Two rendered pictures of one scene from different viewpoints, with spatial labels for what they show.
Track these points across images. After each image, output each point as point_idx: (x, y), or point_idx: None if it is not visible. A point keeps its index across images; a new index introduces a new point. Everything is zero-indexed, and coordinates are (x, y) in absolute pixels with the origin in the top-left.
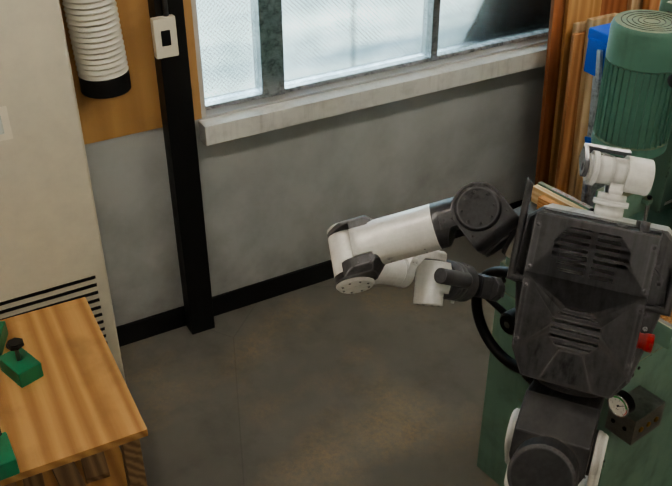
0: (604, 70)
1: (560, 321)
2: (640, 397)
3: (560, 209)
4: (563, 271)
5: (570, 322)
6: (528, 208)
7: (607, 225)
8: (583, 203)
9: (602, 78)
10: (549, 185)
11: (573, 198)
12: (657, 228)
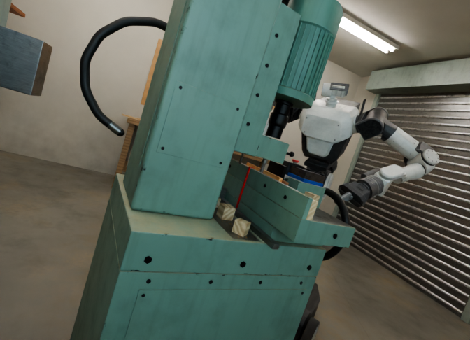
0: (329, 50)
1: (325, 152)
2: None
3: (350, 105)
4: (331, 137)
5: (322, 151)
6: (315, 218)
7: (340, 98)
8: (273, 179)
9: (328, 57)
10: (301, 193)
11: (281, 182)
12: (319, 100)
